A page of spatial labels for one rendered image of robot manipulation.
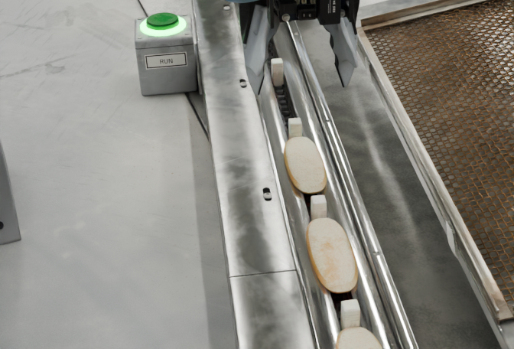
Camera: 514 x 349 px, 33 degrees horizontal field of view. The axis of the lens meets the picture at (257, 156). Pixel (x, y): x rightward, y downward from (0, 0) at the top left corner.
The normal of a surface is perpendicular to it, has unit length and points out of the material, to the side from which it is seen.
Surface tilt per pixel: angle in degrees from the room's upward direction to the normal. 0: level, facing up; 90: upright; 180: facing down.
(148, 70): 90
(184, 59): 90
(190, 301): 0
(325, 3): 90
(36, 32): 0
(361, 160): 0
